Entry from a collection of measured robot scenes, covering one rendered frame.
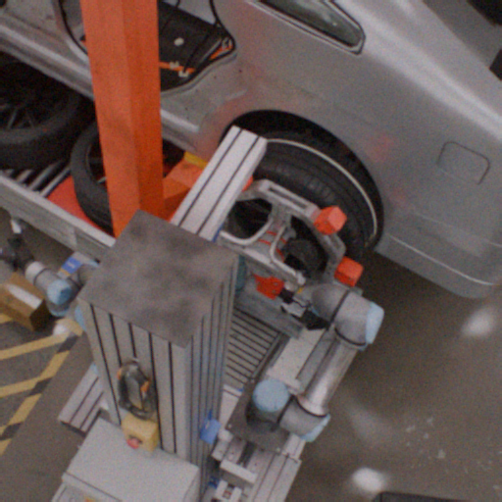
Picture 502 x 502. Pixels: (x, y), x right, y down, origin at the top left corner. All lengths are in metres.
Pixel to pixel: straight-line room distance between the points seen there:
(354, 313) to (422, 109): 0.72
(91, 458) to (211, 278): 0.87
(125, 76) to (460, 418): 2.36
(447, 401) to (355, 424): 0.49
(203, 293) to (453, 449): 2.39
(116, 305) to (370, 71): 1.36
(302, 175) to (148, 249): 1.31
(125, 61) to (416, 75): 0.93
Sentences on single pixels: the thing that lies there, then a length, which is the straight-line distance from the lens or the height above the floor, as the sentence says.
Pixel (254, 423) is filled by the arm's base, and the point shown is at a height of 0.87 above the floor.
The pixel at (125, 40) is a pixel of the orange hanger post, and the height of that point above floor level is 1.86.
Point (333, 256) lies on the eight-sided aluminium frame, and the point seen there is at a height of 0.96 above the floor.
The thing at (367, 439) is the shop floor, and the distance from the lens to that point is 3.59.
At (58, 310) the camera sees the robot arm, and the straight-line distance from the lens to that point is 2.53.
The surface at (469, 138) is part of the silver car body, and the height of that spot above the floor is 1.58.
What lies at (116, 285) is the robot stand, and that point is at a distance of 1.50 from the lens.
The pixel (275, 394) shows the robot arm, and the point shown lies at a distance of 2.46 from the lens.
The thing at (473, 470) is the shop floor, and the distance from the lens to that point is 3.70.
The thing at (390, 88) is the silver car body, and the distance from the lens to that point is 2.50.
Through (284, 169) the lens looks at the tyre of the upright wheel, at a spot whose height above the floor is 1.17.
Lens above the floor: 3.34
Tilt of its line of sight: 58 degrees down
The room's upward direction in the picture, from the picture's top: 8 degrees clockwise
